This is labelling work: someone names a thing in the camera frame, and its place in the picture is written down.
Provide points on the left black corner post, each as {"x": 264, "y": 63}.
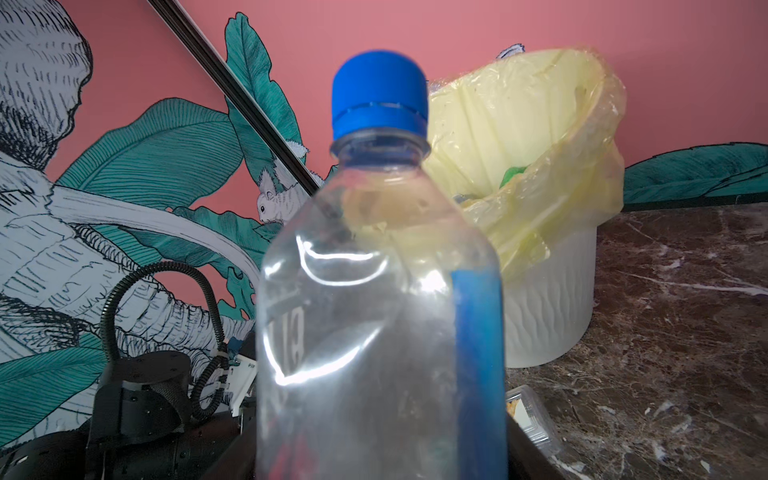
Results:
{"x": 176, "y": 18}

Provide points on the crushed clear bottle blue cap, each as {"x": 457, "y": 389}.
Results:
{"x": 379, "y": 334}

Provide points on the white ribbed plastic bin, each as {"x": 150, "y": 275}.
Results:
{"x": 548, "y": 309}

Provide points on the green bottle green label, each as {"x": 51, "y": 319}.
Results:
{"x": 510, "y": 173}

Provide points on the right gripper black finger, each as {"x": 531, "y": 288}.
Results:
{"x": 525, "y": 460}

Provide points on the small clear bottle cream label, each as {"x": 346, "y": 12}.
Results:
{"x": 527, "y": 409}

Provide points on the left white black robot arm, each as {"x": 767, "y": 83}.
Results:
{"x": 222, "y": 448}

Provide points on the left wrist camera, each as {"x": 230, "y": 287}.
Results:
{"x": 145, "y": 398}

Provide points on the yellow plastic bin liner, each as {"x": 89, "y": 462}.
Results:
{"x": 554, "y": 111}

